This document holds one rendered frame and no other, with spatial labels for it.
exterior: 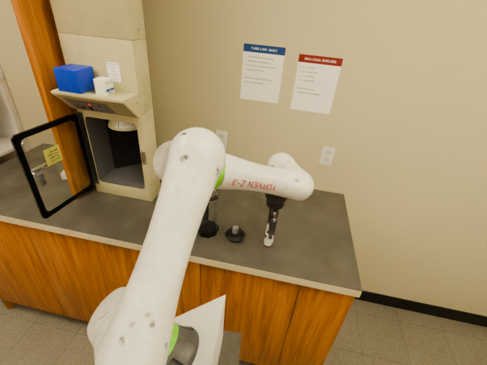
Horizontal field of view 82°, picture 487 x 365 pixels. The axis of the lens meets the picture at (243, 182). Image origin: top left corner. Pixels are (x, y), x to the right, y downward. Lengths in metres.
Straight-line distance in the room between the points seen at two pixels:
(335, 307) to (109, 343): 1.02
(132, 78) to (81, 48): 0.23
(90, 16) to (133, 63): 0.22
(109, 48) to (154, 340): 1.08
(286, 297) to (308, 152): 0.81
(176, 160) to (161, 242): 0.16
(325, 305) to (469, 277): 1.31
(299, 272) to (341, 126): 0.82
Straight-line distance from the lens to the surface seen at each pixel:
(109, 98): 1.26
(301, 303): 1.40
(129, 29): 1.27
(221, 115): 1.66
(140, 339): 0.58
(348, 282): 1.29
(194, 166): 0.56
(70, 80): 1.34
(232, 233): 1.30
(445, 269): 2.38
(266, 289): 1.35
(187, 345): 0.82
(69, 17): 1.41
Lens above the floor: 1.86
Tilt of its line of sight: 33 degrees down
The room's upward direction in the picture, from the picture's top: 5 degrees clockwise
